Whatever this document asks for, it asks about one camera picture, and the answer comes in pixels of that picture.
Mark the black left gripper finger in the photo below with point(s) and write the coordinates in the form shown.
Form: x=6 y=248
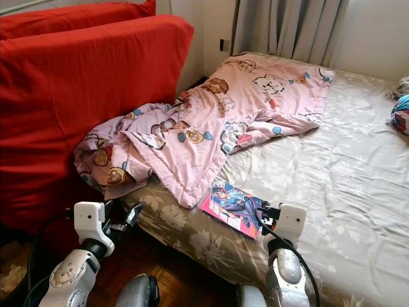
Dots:
x=135 y=213

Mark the pink cartoon bear blanket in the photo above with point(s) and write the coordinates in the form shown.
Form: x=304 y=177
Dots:
x=204 y=128

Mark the bed with beige floral sheet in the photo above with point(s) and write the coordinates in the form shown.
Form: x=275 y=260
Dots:
x=345 y=185

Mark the silver right robot leg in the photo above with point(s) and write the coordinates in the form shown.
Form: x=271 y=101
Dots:
x=249 y=297

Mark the black round waste basket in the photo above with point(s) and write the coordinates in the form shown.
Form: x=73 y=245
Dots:
x=33 y=268

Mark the large red cushion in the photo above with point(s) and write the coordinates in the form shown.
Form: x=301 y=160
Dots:
x=77 y=19
x=83 y=115

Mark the crumpled cardboard waste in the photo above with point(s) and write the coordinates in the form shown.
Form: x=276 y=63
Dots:
x=13 y=278

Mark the grey curtain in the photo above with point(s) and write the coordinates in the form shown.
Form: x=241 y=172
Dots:
x=287 y=25

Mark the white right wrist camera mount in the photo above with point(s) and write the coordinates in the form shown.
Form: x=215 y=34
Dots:
x=292 y=220

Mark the black wall socket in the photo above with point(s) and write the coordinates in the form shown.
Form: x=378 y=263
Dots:
x=223 y=45

